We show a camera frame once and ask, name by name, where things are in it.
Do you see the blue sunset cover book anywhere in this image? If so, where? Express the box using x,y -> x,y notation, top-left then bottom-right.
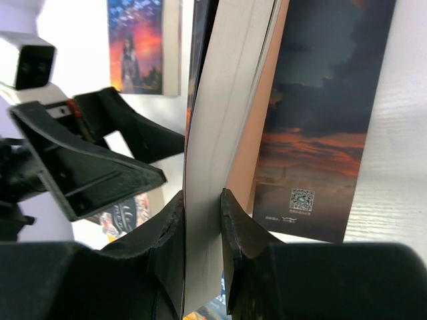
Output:
107,0 -> 182,97

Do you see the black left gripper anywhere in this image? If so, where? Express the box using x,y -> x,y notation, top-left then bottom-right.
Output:
1,101 -> 166,240

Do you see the A Tale of Two Cities book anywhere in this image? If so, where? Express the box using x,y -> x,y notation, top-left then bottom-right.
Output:
182,1 -> 396,315

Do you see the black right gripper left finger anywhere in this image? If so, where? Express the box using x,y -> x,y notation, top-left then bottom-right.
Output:
1,193 -> 185,319

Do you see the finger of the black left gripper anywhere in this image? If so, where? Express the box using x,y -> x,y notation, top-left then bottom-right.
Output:
73,87 -> 185,163

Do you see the Nineteen Eighty-Four blue book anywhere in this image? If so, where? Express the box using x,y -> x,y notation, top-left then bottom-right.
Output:
183,274 -> 232,320

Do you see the Little Women floral book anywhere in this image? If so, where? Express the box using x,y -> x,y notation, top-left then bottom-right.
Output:
87,193 -> 151,239

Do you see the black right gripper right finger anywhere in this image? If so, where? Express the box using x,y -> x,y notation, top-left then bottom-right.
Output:
220,189 -> 426,319

